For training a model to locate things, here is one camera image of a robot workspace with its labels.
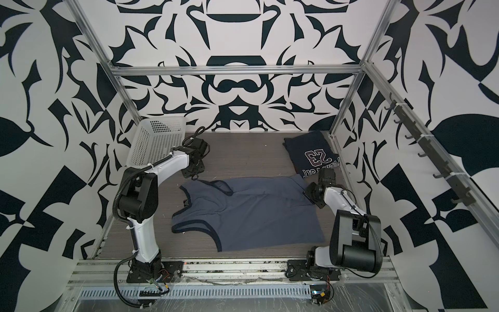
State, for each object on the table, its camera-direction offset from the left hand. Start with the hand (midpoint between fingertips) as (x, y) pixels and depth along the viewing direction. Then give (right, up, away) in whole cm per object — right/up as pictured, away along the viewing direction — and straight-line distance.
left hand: (193, 166), depth 98 cm
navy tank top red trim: (+61, +7, +10) cm, 63 cm away
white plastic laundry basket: (-28, +15, +17) cm, 36 cm away
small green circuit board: (+53, -44, -26) cm, 74 cm away
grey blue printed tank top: (+29, -21, -8) cm, 37 cm away
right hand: (+55, -11, -6) cm, 57 cm away
